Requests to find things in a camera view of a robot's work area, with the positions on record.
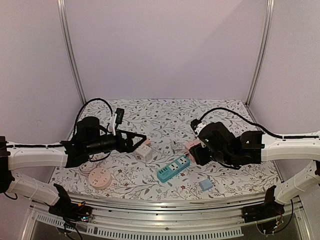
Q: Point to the right aluminium frame post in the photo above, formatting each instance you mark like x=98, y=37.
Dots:
x=270, y=4

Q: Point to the left aluminium frame post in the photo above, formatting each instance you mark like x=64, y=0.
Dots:
x=62, y=11

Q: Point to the round pink socket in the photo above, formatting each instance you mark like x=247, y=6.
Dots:
x=99, y=178

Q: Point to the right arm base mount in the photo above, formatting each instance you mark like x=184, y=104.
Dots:
x=269, y=208

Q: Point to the aluminium front rail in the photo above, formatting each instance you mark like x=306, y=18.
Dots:
x=128, y=219

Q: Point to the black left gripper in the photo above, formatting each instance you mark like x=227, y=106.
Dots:
x=129, y=135

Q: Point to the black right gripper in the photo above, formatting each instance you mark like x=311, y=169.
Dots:
x=197, y=155

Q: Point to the aluminium frame post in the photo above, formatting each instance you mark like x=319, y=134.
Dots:
x=62, y=11
x=270, y=4

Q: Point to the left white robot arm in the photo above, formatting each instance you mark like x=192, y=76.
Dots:
x=15, y=156

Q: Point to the white cube socket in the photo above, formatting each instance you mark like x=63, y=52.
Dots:
x=144, y=152

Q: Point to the floral table mat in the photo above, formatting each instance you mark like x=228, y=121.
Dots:
x=166, y=123

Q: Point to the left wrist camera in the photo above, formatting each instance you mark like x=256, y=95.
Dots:
x=116, y=120

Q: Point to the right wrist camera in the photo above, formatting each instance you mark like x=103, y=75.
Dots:
x=196, y=126

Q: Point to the teal power strip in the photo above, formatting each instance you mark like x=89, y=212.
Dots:
x=173, y=169

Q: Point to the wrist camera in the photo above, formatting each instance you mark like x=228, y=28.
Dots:
x=116, y=120
x=196, y=126

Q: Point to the small blue plug adapter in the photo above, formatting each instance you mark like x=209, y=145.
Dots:
x=205, y=185

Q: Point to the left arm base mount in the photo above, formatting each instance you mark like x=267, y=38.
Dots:
x=70, y=212

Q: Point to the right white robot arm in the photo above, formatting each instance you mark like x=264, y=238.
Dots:
x=293, y=147

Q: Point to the pink cube socket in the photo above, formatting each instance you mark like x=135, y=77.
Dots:
x=187, y=149

